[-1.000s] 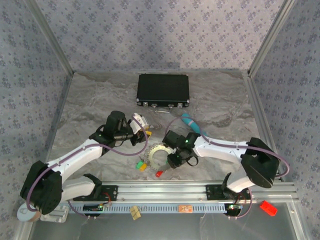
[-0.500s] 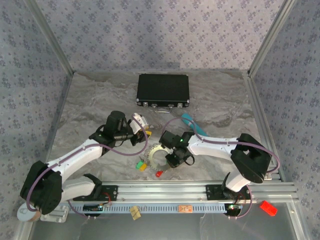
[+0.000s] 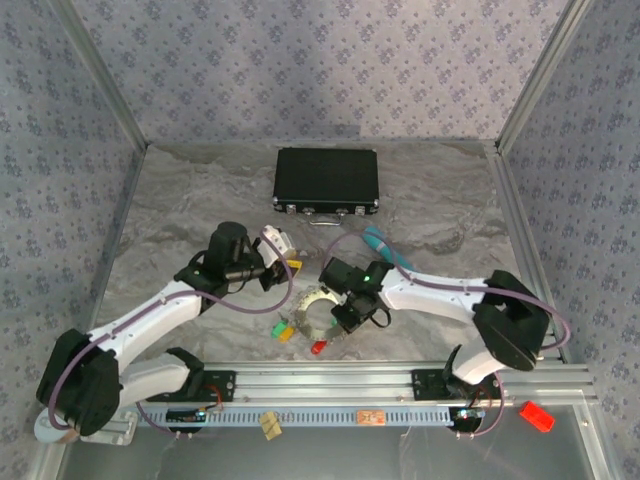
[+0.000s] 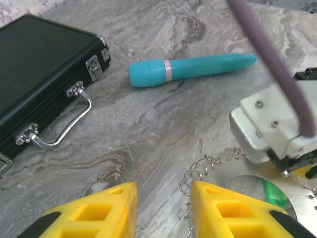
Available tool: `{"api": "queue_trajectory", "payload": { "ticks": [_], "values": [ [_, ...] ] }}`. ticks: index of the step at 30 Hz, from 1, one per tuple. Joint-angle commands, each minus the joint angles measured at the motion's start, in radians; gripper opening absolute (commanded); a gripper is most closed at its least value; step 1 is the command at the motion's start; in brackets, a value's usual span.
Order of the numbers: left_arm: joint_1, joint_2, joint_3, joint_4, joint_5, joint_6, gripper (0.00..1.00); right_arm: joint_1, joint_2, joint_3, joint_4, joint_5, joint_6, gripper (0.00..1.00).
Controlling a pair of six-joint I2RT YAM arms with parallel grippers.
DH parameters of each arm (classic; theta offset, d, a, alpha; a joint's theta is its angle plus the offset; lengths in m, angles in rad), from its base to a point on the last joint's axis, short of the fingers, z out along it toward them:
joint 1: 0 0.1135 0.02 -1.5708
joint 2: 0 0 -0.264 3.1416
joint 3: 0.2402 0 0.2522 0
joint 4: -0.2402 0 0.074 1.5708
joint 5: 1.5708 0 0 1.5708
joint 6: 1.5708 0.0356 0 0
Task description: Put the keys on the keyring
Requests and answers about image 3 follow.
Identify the key ring with yellow tags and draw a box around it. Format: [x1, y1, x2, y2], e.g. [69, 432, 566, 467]
[291, 284, 351, 347]

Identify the teal marker pen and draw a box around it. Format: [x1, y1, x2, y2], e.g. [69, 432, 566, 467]
[363, 225, 417, 270]

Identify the black ribbed carrying case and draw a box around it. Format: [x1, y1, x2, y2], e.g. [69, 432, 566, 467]
[272, 147, 381, 227]

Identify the white tray with black part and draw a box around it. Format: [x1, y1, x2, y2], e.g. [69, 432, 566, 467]
[117, 360, 599, 406]

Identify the small wooden block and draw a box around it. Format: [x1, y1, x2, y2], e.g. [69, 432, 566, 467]
[258, 412, 284, 441]

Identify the right small circuit board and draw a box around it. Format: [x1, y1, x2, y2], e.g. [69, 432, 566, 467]
[449, 407, 486, 434]

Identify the small circuit board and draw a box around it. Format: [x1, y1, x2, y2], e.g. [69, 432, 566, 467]
[449, 407, 486, 434]
[166, 407, 207, 424]

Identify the left small circuit board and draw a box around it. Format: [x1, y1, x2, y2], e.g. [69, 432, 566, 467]
[166, 407, 207, 424]

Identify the red plastic block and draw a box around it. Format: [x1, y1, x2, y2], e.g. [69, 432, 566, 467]
[518, 399, 557, 434]

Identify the white tape roll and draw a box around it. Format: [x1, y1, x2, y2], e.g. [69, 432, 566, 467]
[33, 414, 76, 445]

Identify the aluminium table edge rail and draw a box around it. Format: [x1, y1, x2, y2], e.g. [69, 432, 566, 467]
[84, 144, 149, 336]
[485, 142, 619, 480]

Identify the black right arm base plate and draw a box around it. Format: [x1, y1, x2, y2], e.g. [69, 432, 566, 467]
[410, 368, 461, 401]

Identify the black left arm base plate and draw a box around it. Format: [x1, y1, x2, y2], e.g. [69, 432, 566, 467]
[145, 369, 237, 404]

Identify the grey slotted cable duct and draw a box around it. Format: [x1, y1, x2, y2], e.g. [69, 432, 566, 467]
[134, 405, 454, 429]

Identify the aluminium frame post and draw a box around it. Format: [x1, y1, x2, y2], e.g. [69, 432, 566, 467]
[48, 0, 150, 150]
[493, 0, 597, 155]

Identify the white plastic bracket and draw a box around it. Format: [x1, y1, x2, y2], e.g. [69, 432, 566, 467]
[79, 412, 139, 446]

